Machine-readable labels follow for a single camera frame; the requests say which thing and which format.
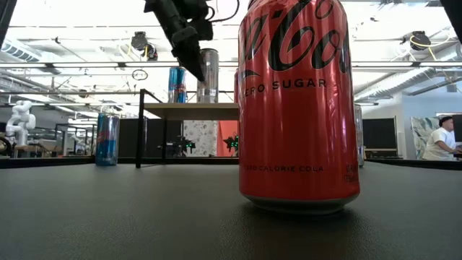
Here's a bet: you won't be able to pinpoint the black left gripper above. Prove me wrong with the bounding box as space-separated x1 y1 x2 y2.
143 0 214 83

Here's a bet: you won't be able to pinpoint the white slim Celsius can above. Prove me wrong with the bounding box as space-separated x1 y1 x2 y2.
196 47 220 105

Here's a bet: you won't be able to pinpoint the teal white slim can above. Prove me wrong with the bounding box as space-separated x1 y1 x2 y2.
167 66 188 105

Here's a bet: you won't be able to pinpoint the red Coca-Cola can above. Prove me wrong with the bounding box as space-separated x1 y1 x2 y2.
233 69 240 105
235 0 362 217

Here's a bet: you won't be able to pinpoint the wooden shelf black legs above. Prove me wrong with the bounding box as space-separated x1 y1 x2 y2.
134 88 241 170

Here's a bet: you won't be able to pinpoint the floral partition panel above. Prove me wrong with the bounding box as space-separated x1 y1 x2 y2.
182 119 219 157

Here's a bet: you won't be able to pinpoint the orange partition panel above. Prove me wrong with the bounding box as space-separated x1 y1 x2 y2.
216 119 240 157

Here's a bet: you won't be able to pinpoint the black partition panel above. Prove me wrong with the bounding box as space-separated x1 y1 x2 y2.
118 116 183 158

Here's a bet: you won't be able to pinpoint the black device green lights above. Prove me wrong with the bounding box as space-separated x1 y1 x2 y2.
157 135 197 158
222 134 240 153

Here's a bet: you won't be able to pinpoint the dark blue slim can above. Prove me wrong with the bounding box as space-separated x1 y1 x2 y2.
95 113 121 168

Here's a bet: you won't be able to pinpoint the black table mat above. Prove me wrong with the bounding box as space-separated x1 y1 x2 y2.
0 164 462 260

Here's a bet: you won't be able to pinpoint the white robot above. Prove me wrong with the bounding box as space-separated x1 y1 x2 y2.
4 100 38 147

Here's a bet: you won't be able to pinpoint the white yellow Celsius can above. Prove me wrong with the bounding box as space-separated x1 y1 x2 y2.
355 104 366 168

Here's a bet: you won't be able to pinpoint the floral painting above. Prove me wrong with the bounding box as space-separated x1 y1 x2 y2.
410 116 443 161

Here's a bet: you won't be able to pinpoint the person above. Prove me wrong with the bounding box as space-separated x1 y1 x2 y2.
421 116 460 162

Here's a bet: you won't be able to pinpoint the black monitor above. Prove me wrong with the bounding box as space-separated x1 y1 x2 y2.
452 114 462 144

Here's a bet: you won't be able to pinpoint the black ceiling cable reel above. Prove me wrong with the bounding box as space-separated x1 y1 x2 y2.
129 30 160 62

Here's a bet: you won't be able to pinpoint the black aluminium table frame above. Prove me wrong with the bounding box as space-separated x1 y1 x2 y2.
0 155 462 172

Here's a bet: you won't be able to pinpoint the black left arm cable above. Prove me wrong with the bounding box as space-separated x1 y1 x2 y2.
0 135 12 158

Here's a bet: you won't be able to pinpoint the black wall screen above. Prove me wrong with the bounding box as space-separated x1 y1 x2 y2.
362 116 398 152

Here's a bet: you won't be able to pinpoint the black reel yellow cable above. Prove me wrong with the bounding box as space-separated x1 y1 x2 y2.
399 30 434 52

